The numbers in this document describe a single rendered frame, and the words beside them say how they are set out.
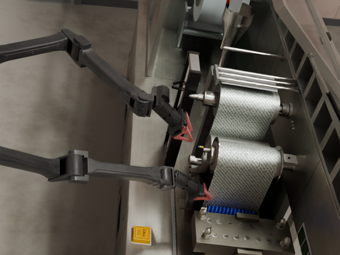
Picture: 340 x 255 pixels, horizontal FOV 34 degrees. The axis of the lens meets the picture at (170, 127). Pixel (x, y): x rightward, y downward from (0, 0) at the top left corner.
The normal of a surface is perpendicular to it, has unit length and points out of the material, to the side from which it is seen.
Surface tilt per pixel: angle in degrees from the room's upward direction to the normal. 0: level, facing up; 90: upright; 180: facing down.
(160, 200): 0
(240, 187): 90
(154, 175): 35
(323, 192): 90
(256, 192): 90
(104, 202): 0
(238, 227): 0
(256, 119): 92
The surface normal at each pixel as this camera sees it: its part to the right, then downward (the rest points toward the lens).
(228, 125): 0.01, 0.68
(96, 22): 0.20, -0.74
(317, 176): -0.98, -0.14
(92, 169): 0.59, -0.31
